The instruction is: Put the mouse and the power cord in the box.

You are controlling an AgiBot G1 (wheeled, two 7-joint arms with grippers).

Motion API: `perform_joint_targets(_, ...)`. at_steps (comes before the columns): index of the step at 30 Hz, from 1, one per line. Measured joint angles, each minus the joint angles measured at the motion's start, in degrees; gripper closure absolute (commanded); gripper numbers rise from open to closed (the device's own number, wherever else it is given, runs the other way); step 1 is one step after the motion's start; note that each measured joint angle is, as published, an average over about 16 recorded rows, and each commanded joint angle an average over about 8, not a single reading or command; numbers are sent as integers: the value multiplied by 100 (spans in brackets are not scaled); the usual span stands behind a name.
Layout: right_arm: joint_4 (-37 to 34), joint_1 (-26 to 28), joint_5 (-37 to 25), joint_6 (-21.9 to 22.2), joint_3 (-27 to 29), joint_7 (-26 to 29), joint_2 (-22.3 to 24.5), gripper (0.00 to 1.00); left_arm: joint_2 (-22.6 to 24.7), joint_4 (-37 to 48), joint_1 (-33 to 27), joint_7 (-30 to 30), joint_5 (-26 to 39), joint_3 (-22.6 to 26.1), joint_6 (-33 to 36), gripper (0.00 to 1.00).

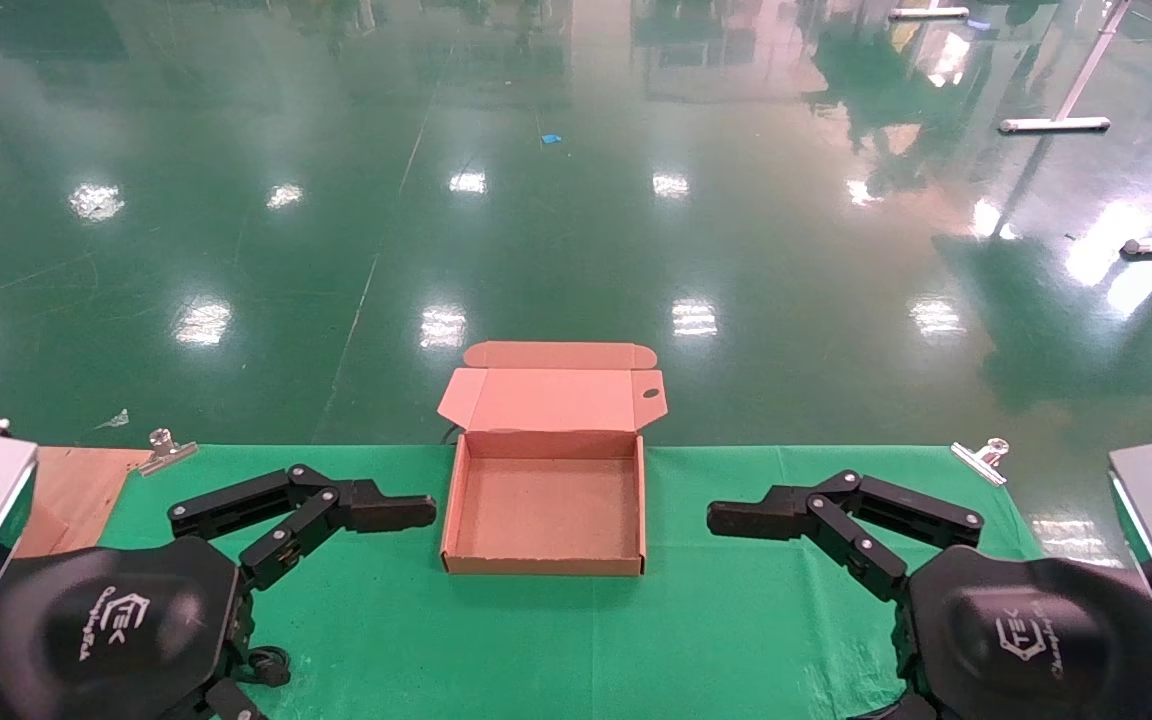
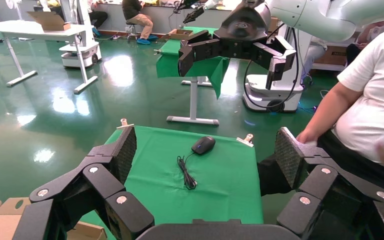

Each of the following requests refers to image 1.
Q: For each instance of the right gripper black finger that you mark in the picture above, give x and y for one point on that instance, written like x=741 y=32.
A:
x=921 y=508
x=861 y=555

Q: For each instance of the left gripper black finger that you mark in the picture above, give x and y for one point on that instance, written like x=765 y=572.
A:
x=286 y=540
x=236 y=492

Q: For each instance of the open brown cardboard box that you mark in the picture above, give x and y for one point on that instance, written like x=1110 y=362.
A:
x=546 y=515

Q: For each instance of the green table cloth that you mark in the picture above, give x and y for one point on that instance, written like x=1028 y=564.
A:
x=576 y=640

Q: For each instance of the large flat cardboard panel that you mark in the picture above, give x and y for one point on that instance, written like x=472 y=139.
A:
x=36 y=537

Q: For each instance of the brown wooden board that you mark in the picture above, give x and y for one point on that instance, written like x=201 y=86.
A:
x=86 y=480

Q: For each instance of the clear plastic scrap on floor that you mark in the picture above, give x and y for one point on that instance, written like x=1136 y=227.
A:
x=116 y=420

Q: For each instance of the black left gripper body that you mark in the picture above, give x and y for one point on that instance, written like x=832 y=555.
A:
x=106 y=630

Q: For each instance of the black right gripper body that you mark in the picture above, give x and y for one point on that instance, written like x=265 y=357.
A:
x=1036 y=640

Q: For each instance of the white table foot bar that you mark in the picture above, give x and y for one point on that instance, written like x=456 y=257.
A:
x=928 y=13

